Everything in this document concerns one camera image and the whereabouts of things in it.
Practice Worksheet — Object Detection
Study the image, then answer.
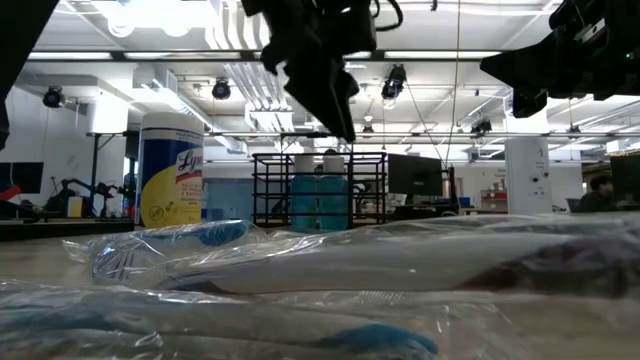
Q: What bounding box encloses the yellow Lysol wipes canister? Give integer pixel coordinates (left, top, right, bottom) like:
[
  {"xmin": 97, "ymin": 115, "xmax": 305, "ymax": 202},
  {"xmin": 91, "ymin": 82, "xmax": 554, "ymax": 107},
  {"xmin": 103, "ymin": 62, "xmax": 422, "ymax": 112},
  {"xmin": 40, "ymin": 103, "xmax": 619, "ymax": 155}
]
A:
[{"xmin": 135, "ymin": 111, "xmax": 206, "ymax": 229}]

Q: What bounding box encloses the black monitor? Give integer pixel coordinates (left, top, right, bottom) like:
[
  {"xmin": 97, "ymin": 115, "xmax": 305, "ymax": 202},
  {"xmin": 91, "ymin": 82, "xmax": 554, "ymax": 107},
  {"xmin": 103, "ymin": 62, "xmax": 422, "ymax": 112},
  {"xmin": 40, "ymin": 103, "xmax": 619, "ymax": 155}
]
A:
[
  {"xmin": 0, "ymin": 161, "xmax": 45, "ymax": 195},
  {"xmin": 609, "ymin": 154, "xmax": 640, "ymax": 207},
  {"xmin": 387, "ymin": 153, "xmax": 446, "ymax": 198}
]

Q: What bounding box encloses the black ceiling spotlight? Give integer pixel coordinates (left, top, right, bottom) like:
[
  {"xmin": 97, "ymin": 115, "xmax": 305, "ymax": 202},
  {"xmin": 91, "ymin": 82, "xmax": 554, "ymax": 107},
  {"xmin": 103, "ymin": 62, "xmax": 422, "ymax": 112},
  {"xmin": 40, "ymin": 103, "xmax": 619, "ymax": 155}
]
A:
[
  {"xmin": 469, "ymin": 118, "xmax": 494, "ymax": 139},
  {"xmin": 42, "ymin": 85, "xmax": 66, "ymax": 109},
  {"xmin": 380, "ymin": 64, "xmax": 408, "ymax": 101},
  {"xmin": 211, "ymin": 78, "xmax": 233, "ymax": 101}
]

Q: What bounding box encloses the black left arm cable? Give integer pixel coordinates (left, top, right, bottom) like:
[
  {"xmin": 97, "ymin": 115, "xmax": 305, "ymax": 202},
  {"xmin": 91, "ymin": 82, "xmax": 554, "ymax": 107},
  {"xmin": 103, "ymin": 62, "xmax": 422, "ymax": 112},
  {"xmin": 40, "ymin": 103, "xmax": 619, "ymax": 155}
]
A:
[{"xmin": 372, "ymin": 0, "xmax": 404, "ymax": 33}]

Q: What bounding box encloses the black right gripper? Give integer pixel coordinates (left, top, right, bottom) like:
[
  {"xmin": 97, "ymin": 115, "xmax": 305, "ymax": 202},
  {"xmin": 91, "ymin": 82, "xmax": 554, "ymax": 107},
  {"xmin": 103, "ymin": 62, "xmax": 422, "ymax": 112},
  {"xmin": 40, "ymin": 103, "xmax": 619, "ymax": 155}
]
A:
[{"xmin": 479, "ymin": 0, "xmax": 640, "ymax": 119}]

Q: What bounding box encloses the blue toothbrush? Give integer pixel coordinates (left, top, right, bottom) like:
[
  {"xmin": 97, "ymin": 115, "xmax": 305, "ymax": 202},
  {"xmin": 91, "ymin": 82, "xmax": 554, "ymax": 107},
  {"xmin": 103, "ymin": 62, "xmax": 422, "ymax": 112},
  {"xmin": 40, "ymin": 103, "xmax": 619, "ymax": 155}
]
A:
[{"xmin": 63, "ymin": 218, "xmax": 262, "ymax": 282}]

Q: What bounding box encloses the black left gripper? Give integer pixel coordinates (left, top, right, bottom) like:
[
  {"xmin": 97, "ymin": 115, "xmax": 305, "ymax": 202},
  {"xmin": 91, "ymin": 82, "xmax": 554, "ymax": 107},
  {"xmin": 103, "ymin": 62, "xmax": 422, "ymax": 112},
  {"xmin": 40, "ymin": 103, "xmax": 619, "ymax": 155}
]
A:
[{"xmin": 242, "ymin": 0, "xmax": 377, "ymax": 144}]

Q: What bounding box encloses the person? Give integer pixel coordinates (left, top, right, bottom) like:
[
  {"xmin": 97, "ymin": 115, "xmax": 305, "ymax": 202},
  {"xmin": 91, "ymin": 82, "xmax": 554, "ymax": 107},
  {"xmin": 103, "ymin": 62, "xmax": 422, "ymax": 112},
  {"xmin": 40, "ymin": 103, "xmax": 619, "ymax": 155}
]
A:
[{"xmin": 573, "ymin": 174, "xmax": 619, "ymax": 214}]

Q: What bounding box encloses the black wire basket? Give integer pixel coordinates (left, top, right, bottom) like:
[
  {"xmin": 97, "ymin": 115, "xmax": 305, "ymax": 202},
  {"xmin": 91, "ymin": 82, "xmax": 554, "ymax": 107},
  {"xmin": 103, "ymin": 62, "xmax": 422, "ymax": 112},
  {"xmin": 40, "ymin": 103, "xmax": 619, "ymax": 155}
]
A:
[{"xmin": 251, "ymin": 151, "xmax": 389, "ymax": 227}]

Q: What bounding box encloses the white pillar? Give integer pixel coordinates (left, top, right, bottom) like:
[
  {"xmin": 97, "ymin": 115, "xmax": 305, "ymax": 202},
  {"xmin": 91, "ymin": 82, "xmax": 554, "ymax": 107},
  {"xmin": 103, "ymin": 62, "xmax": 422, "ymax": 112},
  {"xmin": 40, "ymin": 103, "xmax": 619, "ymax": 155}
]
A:
[{"xmin": 504, "ymin": 136, "xmax": 554, "ymax": 216}]

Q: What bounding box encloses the teal mouthwash bottle white cap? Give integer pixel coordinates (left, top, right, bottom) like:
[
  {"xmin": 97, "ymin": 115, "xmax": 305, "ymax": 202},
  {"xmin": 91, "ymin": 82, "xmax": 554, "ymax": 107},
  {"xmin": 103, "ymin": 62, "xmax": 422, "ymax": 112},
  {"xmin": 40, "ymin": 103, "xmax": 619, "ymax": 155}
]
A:
[
  {"xmin": 319, "ymin": 155, "xmax": 350, "ymax": 232},
  {"xmin": 290, "ymin": 154, "xmax": 322, "ymax": 232}
]

